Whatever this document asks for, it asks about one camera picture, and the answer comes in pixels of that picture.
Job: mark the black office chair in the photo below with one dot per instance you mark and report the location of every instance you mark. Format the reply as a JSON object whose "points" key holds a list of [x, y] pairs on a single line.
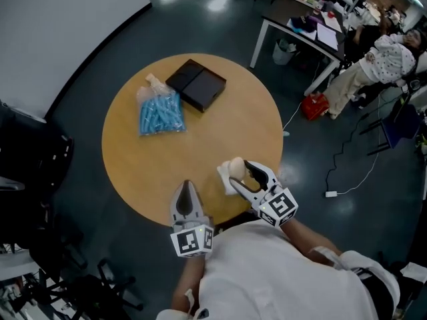
{"points": [[30, 145]]}

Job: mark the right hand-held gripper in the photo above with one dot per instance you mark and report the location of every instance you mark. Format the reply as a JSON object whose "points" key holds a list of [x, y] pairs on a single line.
{"points": [[278, 207]]}

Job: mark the white paper sheets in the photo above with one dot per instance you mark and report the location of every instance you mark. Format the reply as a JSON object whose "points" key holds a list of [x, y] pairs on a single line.
{"points": [[327, 34]]}

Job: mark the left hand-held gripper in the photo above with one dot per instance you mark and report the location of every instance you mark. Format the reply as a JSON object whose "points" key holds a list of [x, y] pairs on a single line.
{"points": [[191, 240]]}

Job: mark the black flat box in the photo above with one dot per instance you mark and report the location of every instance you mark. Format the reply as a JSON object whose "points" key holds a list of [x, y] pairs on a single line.
{"points": [[197, 85]]}

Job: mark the person's right forearm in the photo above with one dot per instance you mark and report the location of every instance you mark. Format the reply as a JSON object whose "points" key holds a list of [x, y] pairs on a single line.
{"points": [[300, 236]]}

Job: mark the black chair wheel base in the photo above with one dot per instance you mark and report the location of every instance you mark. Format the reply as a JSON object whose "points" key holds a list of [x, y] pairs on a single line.
{"points": [[100, 285]]}

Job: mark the dark purple cloth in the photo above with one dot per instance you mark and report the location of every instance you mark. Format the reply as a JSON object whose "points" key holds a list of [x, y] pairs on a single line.
{"points": [[303, 23]]}

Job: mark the red bag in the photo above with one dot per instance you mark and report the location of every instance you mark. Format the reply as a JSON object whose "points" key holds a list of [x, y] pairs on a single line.
{"points": [[314, 107]]}

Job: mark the person's white shirt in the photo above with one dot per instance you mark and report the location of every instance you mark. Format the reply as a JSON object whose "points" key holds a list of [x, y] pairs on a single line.
{"points": [[267, 278]]}

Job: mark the beige bar of soap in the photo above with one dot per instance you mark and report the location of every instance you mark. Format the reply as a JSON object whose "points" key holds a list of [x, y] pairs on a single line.
{"points": [[237, 168]]}

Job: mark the white crumpled wrapper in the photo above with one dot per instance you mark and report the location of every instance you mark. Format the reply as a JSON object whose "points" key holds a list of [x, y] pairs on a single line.
{"points": [[224, 175]]}

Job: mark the blue chair with black legs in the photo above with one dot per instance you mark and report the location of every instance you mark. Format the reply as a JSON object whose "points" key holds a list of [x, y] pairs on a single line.
{"points": [[403, 125]]}

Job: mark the person's left forearm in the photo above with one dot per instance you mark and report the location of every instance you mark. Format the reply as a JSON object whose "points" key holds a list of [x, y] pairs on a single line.
{"points": [[187, 272]]}

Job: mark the white power adapter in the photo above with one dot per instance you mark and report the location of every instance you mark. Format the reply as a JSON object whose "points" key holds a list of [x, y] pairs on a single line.
{"points": [[331, 194]]}

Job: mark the dark desk with white legs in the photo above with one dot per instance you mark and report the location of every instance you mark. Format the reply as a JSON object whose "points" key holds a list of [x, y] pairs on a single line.
{"points": [[287, 12]]}

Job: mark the mesh waste bin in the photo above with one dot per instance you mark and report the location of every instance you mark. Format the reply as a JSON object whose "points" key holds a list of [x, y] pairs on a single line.
{"points": [[283, 53]]}

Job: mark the clear bag of blue tubes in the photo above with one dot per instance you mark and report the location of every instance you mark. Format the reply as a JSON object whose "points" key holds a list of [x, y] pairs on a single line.
{"points": [[160, 113]]}

